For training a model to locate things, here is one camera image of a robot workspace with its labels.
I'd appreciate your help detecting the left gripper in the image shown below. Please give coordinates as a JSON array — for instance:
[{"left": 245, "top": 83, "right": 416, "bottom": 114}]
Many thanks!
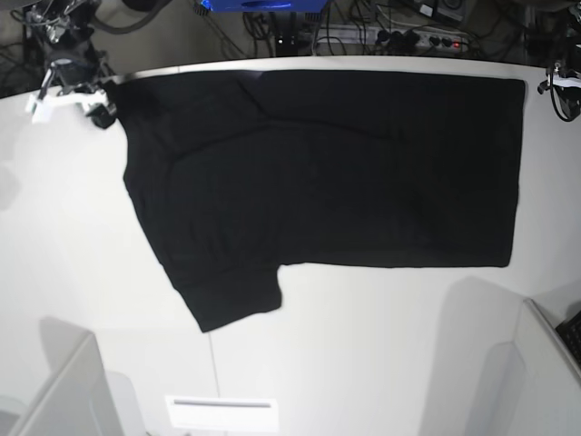
[{"left": 537, "top": 63, "right": 580, "bottom": 122}]

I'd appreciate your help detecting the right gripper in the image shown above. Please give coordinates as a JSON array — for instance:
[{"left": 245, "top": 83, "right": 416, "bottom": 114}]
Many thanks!
[{"left": 43, "top": 40, "right": 116, "bottom": 129}]

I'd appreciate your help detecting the black T-shirt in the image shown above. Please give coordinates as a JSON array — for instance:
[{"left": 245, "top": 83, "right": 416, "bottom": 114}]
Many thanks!
[{"left": 107, "top": 70, "right": 527, "bottom": 332}]

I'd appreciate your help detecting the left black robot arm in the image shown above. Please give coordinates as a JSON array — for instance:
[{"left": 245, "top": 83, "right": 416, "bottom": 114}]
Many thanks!
[{"left": 537, "top": 1, "right": 580, "bottom": 123}]

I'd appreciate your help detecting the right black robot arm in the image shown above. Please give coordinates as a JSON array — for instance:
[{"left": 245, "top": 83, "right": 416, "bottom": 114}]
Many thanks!
[{"left": 10, "top": 1, "right": 167, "bottom": 129}]

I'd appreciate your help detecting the blue box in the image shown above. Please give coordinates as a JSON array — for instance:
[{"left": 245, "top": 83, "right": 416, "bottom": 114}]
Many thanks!
[{"left": 200, "top": 0, "right": 327, "bottom": 13}]

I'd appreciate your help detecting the white power strip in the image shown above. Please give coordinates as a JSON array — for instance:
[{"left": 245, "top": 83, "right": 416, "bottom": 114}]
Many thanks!
[{"left": 317, "top": 24, "right": 468, "bottom": 53}]

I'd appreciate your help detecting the black keyboard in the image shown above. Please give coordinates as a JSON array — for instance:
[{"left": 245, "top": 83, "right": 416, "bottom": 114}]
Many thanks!
[{"left": 556, "top": 312, "right": 581, "bottom": 360}]

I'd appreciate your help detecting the left grey partition panel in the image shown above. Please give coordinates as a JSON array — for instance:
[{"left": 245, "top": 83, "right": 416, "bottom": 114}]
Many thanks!
[{"left": 9, "top": 332, "right": 124, "bottom": 436}]

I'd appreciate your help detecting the grey partition panel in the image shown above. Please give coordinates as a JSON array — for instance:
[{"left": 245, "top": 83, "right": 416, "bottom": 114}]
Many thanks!
[
  {"left": 465, "top": 299, "right": 580, "bottom": 436},
  {"left": 9, "top": 332, "right": 124, "bottom": 436}
]

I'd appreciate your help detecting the right grey partition panel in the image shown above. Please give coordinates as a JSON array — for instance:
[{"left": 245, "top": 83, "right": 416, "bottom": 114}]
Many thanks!
[{"left": 465, "top": 299, "right": 580, "bottom": 436}]

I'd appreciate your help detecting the white slotted plate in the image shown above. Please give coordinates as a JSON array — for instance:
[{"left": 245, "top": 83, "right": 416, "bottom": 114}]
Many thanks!
[{"left": 165, "top": 395, "right": 280, "bottom": 432}]

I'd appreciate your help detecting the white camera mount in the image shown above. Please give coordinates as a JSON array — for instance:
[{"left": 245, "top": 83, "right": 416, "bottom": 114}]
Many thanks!
[{"left": 25, "top": 88, "right": 117, "bottom": 124}]

